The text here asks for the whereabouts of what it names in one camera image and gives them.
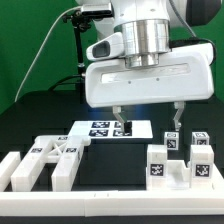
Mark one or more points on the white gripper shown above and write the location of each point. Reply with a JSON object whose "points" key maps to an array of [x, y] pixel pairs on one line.
{"points": [[183, 74]]}

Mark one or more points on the white chair seat part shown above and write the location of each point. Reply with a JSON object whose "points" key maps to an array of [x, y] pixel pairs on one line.
{"points": [[178, 176]]}

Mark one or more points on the white chair back frame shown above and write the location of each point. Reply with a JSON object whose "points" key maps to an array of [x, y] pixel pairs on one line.
{"points": [[64, 151]]}

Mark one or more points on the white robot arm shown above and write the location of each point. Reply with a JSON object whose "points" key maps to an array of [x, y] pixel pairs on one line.
{"points": [[134, 62]]}

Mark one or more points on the white tagged cube left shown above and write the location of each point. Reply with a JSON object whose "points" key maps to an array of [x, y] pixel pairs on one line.
{"points": [[171, 140]]}

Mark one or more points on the white tagged cube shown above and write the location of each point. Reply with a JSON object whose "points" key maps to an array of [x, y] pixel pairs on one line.
{"points": [[200, 138], [171, 140]]}

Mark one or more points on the white tagged cube right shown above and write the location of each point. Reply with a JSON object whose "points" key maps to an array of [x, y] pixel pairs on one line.
{"points": [[200, 138]]}

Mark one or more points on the white U-shaped border fence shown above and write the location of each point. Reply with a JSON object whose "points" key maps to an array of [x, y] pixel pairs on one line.
{"points": [[108, 203]]}

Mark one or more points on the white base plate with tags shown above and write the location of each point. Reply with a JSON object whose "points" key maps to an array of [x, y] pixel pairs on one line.
{"points": [[141, 129]]}

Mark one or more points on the grey camera on stand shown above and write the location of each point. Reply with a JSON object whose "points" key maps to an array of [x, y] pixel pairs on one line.
{"points": [[97, 9]]}

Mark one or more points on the black camera stand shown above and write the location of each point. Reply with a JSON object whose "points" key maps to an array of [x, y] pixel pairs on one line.
{"points": [[81, 23]]}

